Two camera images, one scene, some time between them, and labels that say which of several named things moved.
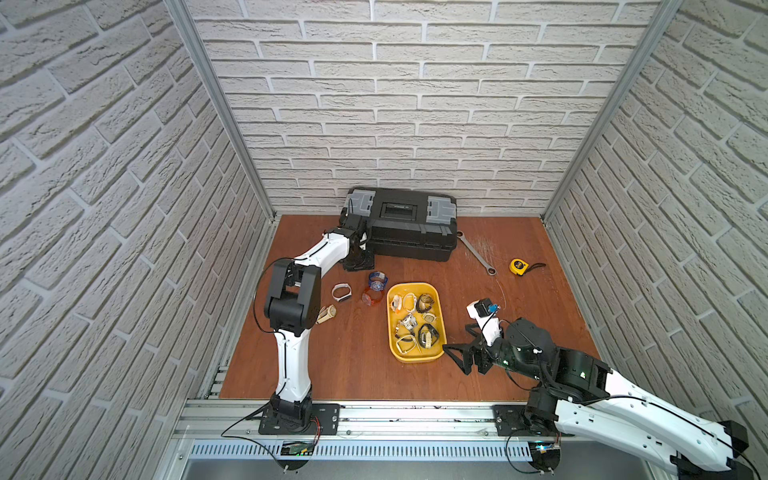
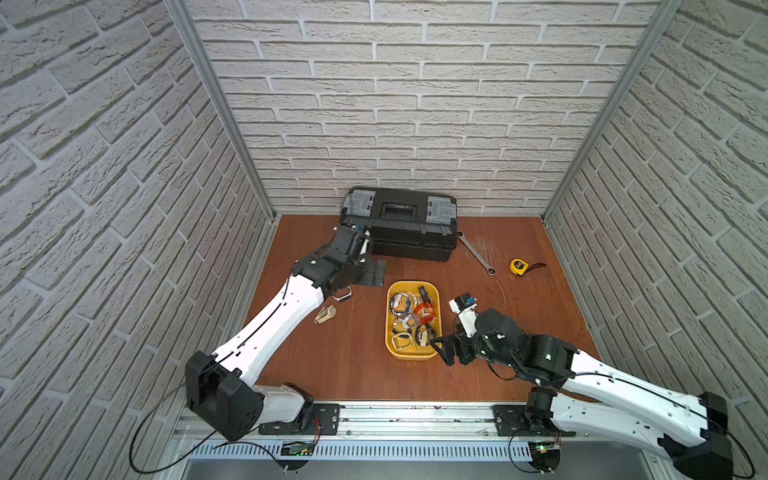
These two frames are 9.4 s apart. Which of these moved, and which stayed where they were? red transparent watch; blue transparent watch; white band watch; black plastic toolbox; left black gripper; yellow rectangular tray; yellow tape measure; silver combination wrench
Moved: left black gripper; red transparent watch; blue transparent watch
Stayed: white band watch; yellow tape measure; black plastic toolbox; silver combination wrench; yellow rectangular tray
